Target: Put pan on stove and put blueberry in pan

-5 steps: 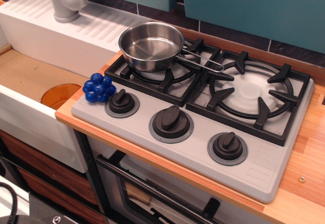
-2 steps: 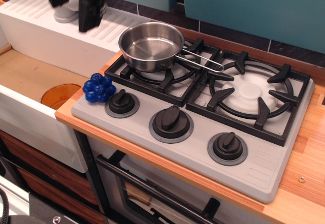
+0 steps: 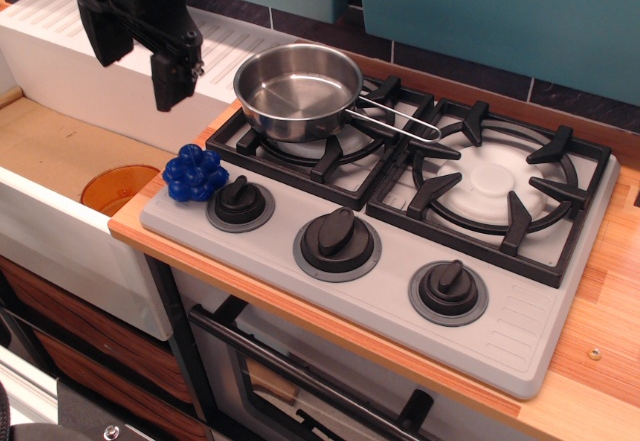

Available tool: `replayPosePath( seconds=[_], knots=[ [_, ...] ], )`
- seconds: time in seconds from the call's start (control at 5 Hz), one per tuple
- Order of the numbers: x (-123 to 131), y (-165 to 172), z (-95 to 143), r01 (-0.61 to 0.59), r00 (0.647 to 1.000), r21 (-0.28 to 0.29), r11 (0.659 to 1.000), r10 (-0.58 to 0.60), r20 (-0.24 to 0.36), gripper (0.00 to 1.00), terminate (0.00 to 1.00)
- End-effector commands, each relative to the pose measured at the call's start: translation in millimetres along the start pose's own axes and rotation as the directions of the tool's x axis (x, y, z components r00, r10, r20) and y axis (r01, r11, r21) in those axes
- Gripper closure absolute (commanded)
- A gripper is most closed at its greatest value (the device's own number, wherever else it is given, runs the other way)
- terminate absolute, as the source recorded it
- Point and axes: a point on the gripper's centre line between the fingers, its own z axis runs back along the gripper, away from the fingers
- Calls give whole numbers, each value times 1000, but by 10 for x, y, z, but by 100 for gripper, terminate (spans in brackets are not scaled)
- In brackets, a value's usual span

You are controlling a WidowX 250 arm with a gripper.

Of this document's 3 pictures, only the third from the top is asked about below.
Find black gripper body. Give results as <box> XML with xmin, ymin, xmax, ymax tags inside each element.
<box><xmin>75</xmin><ymin>0</ymin><xmax>205</xmax><ymax>77</ymax></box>

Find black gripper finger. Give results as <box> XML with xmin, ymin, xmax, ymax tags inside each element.
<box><xmin>151</xmin><ymin>52</ymin><xmax>198</xmax><ymax>112</ymax></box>
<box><xmin>78</xmin><ymin>0</ymin><xmax>133</xmax><ymax>67</ymax></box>

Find stainless steel pan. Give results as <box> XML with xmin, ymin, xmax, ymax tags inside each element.
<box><xmin>233</xmin><ymin>43</ymin><xmax>442</xmax><ymax>144</ymax></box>

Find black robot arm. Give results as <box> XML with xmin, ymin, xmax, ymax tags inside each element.
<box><xmin>77</xmin><ymin>0</ymin><xmax>204</xmax><ymax>112</ymax></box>

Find blue toy blueberry cluster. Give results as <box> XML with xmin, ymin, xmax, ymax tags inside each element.
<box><xmin>162</xmin><ymin>144</ymin><xmax>229</xmax><ymax>202</ymax></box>

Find black left stove knob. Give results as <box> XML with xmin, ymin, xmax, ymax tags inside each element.
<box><xmin>206</xmin><ymin>175</ymin><xmax>275</xmax><ymax>234</ymax></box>

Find black stove knob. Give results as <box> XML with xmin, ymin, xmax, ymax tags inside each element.
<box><xmin>408</xmin><ymin>260</ymin><xmax>489</xmax><ymax>327</ymax></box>
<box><xmin>206</xmin><ymin>175</ymin><xmax>275</xmax><ymax>234</ymax></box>
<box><xmin>293</xmin><ymin>207</ymin><xmax>382</xmax><ymax>283</ymax></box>

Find black middle stove knob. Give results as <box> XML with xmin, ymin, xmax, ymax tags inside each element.
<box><xmin>293</xmin><ymin>207</ymin><xmax>382</xmax><ymax>283</ymax></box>

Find grey toy stove top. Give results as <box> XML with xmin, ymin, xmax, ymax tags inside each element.
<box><xmin>140</xmin><ymin>44</ymin><xmax>620</xmax><ymax>399</ymax></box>

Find black right stove knob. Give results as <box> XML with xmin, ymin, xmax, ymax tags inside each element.
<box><xmin>408</xmin><ymin>260</ymin><xmax>489</xmax><ymax>327</ymax></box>

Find white sink unit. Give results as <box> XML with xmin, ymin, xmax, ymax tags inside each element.
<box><xmin>1</xmin><ymin>0</ymin><xmax>289</xmax><ymax>340</ymax></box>

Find black left burner grate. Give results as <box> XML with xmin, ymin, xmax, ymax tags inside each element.
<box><xmin>206</xmin><ymin>76</ymin><xmax>435</xmax><ymax>210</ymax></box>

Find black burner grate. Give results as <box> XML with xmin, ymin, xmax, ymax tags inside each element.
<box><xmin>206</xmin><ymin>76</ymin><xmax>435</xmax><ymax>210</ymax></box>
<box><xmin>366</xmin><ymin>99</ymin><xmax>619</xmax><ymax>288</ymax></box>

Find wooden drawer fronts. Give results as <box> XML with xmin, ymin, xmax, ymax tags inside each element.
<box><xmin>1</xmin><ymin>259</ymin><xmax>213</xmax><ymax>440</ymax></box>

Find black right burner grate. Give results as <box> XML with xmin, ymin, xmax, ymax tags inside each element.
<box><xmin>366</xmin><ymin>99</ymin><xmax>619</xmax><ymax>288</ymax></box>

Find teal cabinet right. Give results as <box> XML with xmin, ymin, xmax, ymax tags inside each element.
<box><xmin>362</xmin><ymin>0</ymin><xmax>639</xmax><ymax>104</ymax></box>

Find oven door with handle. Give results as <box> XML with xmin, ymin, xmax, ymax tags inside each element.
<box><xmin>188</xmin><ymin>296</ymin><xmax>525</xmax><ymax>440</ymax></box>

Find black braided cable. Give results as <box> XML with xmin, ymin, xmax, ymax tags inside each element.
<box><xmin>0</xmin><ymin>383</ymin><xmax>11</xmax><ymax>441</ymax></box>

